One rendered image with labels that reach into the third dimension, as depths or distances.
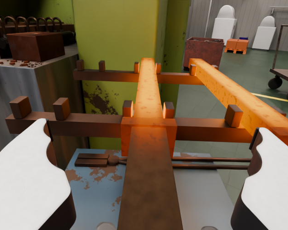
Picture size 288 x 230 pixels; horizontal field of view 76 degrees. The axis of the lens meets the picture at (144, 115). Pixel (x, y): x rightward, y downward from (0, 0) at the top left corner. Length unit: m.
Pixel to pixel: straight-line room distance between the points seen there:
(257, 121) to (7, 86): 0.55
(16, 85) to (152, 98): 0.42
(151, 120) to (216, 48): 4.09
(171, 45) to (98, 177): 0.76
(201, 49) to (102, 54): 3.70
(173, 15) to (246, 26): 9.40
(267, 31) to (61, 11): 8.96
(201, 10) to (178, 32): 9.77
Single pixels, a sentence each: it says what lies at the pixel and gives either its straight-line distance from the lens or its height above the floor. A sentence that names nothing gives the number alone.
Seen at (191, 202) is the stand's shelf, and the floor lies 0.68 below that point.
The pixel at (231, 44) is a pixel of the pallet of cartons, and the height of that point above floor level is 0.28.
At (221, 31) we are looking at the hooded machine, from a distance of 9.61.
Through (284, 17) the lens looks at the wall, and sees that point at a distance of 10.33.
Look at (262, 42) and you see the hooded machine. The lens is 9.60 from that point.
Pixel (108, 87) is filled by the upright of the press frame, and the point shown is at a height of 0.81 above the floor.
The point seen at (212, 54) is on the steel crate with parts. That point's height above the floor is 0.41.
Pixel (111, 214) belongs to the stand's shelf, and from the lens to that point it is 0.43.
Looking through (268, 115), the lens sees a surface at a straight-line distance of 0.22.
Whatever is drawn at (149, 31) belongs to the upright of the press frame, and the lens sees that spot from 0.59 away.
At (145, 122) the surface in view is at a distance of 0.15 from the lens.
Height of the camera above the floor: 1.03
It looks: 28 degrees down
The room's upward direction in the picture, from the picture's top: 2 degrees clockwise
